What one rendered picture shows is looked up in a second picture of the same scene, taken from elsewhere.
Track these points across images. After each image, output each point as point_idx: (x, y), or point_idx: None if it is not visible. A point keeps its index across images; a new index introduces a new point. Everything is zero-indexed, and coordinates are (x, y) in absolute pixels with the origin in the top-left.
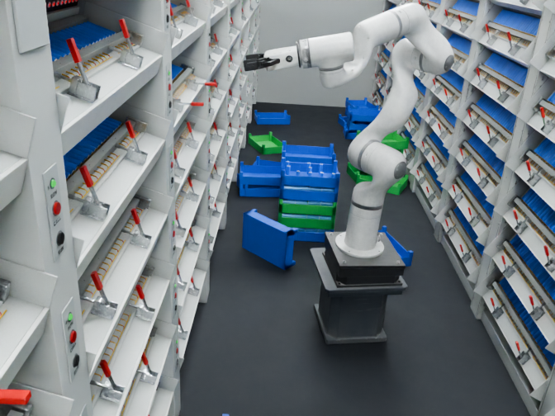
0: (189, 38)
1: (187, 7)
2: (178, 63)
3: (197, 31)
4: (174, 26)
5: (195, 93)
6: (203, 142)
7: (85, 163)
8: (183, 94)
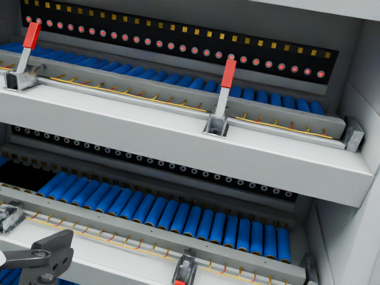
0: (101, 125)
1: (348, 125)
2: (315, 254)
3: (223, 153)
4: (18, 66)
5: (150, 280)
6: None
7: None
8: (118, 251)
